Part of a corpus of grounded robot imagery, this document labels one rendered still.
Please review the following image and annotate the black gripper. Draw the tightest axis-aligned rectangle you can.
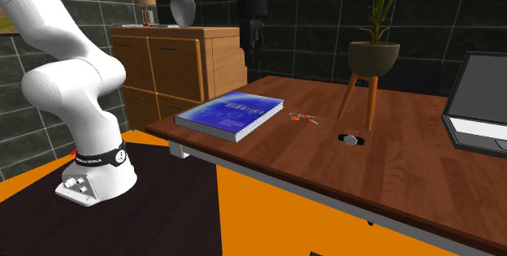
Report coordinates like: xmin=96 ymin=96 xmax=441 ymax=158
xmin=236 ymin=0 xmax=269 ymax=68

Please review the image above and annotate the grey vase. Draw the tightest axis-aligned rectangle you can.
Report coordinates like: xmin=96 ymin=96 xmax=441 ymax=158
xmin=169 ymin=0 xmax=197 ymax=28

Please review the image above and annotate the blue book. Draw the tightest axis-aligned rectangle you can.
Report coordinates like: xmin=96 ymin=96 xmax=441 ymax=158
xmin=173 ymin=90 xmax=285 ymax=144

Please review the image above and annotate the wooden chest of drawers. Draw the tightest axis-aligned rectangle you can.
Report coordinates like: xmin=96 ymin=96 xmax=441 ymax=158
xmin=109 ymin=26 xmax=249 ymax=133

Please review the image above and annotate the potted plant on wooden stand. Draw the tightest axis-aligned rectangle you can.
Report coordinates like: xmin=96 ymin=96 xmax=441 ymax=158
xmin=316 ymin=0 xmax=412 ymax=132

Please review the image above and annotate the black wristwatch with white face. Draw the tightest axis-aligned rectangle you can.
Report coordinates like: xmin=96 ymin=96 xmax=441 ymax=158
xmin=337 ymin=132 xmax=366 ymax=147

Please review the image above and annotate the wooden desk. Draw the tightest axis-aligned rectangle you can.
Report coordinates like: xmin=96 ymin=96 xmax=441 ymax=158
xmin=145 ymin=74 xmax=507 ymax=256

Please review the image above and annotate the dark robot stand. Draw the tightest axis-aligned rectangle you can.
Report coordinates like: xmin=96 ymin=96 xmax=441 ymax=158
xmin=0 ymin=141 xmax=223 ymax=256

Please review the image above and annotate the dark grey laptop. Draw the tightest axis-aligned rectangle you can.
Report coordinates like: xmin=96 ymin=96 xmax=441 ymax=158
xmin=440 ymin=51 xmax=507 ymax=160

